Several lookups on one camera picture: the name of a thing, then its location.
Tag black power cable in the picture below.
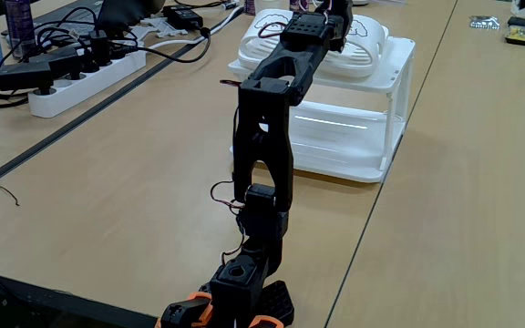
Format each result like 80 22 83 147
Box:
107 26 212 65

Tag orange and black table clamp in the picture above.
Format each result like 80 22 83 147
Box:
155 291 214 328
247 280 296 328

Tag black power adapter brick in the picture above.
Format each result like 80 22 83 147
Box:
161 4 204 31

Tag tall purple drink can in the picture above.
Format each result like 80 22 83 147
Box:
3 0 38 60

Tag white slipper with dog print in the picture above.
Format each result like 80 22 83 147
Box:
237 8 298 70
324 15 389 78

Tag black plug adapter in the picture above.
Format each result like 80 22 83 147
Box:
32 45 84 81
0 61 56 96

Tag white printed bracket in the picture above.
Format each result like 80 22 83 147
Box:
128 16 190 42

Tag black power plug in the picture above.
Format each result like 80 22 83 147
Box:
87 29 112 67

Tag white plastic shoe rack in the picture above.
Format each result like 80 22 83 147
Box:
228 34 417 184

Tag white power strip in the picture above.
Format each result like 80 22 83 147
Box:
27 48 148 119

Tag white power cable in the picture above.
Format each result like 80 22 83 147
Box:
146 5 245 51

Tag silver foil packet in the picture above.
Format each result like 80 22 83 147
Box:
468 15 501 31

